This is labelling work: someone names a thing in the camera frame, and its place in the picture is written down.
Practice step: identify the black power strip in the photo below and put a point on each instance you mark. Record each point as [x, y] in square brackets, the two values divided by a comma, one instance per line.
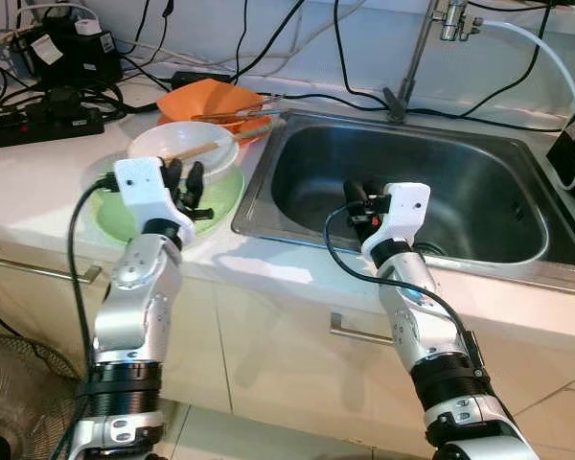
[38, 126]

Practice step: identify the green plate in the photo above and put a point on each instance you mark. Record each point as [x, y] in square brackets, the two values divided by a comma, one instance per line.
[225, 196]

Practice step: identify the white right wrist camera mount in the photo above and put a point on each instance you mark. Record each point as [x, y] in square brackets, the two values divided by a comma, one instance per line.
[402, 211]

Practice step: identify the grey floor fan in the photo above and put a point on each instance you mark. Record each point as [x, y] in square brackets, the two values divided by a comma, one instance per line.
[24, 402]

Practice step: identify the white bowl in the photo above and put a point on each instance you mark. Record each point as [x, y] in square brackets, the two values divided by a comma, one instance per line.
[187, 136]

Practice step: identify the black power adapter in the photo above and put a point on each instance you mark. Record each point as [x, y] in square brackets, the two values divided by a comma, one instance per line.
[72, 56]

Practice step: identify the wooden chopstick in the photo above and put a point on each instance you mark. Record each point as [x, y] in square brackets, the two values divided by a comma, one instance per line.
[264, 132]
[196, 149]

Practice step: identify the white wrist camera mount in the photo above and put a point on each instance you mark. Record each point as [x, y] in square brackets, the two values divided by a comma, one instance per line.
[402, 211]
[144, 187]

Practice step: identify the chrome kitchen faucet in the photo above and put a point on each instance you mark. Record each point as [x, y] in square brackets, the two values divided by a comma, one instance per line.
[420, 57]

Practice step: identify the brown wooden utensil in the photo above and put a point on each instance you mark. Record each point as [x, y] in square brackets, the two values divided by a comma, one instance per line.
[230, 116]

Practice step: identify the cream cabinet door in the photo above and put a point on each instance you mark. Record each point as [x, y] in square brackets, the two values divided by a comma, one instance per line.
[297, 374]
[29, 307]

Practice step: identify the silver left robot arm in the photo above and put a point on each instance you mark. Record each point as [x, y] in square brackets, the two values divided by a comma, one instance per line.
[134, 316]

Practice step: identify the stainless steel sink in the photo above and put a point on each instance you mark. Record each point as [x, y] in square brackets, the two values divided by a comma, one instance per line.
[479, 182]

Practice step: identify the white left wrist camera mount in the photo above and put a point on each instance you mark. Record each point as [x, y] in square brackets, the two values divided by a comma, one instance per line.
[144, 187]

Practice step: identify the orange bowl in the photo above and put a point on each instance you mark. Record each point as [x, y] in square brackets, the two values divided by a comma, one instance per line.
[206, 96]

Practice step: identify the orange plate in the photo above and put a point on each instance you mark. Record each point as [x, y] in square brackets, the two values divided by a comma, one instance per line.
[254, 132]

